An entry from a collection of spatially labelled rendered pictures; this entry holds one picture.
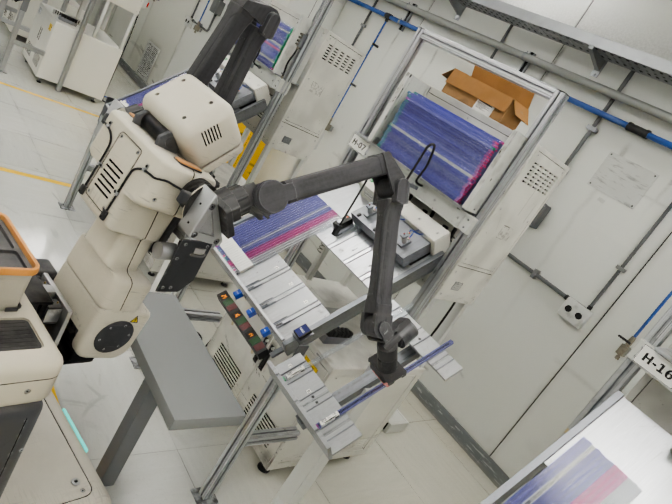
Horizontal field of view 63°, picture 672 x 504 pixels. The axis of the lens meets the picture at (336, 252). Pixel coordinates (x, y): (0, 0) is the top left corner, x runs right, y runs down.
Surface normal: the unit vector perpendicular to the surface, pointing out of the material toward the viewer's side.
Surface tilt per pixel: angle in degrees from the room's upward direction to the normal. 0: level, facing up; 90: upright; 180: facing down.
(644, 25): 90
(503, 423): 90
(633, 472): 45
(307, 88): 90
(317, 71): 90
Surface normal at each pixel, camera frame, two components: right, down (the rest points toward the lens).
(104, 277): -0.50, -0.18
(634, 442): -0.11, -0.69
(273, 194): 0.54, 0.00
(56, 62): 0.54, 0.55
